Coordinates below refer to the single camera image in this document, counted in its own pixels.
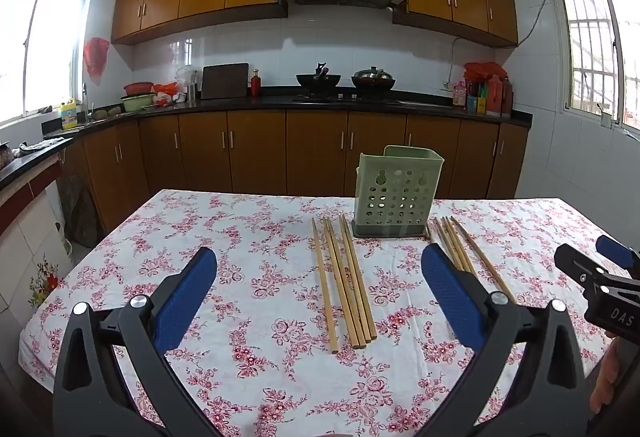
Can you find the black kitchen countertop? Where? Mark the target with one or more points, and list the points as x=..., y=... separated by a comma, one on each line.
x=270, y=103

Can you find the yellow seasoning box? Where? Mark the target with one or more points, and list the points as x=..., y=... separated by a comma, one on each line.
x=476, y=104

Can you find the person's right hand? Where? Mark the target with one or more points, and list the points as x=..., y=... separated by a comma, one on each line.
x=606, y=382

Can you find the green plastic basin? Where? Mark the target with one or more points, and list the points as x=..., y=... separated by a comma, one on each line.
x=136, y=103

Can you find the black gas stove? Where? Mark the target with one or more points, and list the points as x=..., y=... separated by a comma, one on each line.
x=345, y=98

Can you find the hanging red plastic bag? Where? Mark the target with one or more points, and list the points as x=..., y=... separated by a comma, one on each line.
x=96, y=59

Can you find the dark cutting board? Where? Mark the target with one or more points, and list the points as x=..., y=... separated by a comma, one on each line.
x=225, y=81

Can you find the brown base cabinets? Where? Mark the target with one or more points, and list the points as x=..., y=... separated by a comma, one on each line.
x=260, y=152

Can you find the steel faucet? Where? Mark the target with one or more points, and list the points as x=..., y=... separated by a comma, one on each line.
x=86, y=102

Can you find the red plastic basin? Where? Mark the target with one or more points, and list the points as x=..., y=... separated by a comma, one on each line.
x=138, y=88

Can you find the wok with lid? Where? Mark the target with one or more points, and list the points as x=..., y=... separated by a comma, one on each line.
x=372, y=79

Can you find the red sauce bottle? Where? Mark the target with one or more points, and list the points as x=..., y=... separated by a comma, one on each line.
x=494, y=97

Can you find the red floral tablecloth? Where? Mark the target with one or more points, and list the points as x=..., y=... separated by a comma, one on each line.
x=260, y=267

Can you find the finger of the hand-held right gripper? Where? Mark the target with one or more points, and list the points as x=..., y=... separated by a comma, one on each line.
x=615, y=249
x=580, y=269

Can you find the barred window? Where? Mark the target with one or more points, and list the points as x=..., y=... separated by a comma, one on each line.
x=595, y=47
x=45, y=42

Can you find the black wok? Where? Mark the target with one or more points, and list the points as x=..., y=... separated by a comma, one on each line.
x=317, y=81

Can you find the wooden chopstick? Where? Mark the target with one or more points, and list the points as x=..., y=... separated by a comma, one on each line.
x=346, y=283
x=487, y=267
x=340, y=284
x=462, y=242
x=323, y=287
x=355, y=279
x=446, y=242
x=454, y=241
x=360, y=277
x=428, y=234

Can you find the pink bottle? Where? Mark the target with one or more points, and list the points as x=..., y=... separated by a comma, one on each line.
x=459, y=96

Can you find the yellow detergent bottle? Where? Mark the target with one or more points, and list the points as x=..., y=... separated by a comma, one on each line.
x=69, y=116

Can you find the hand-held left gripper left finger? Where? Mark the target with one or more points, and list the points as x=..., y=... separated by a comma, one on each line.
x=187, y=297

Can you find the dark sauce bottle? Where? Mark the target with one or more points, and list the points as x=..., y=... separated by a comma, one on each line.
x=507, y=97

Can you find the green perforated utensil holder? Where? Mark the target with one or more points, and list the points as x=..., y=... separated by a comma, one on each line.
x=397, y=197

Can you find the red liquor bottle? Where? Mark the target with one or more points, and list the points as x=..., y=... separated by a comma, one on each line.
x=256, y=84

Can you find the dark green sack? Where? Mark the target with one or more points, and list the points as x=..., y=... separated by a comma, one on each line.
x=80, y=217

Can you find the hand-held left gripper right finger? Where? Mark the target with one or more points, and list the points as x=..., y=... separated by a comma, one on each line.
x=452, y=297

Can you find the red and white plastic bag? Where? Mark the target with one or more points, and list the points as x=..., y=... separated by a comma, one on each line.
x=165, y=94

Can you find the grey dish cloth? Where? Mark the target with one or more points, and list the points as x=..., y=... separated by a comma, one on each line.
x=40, y=148

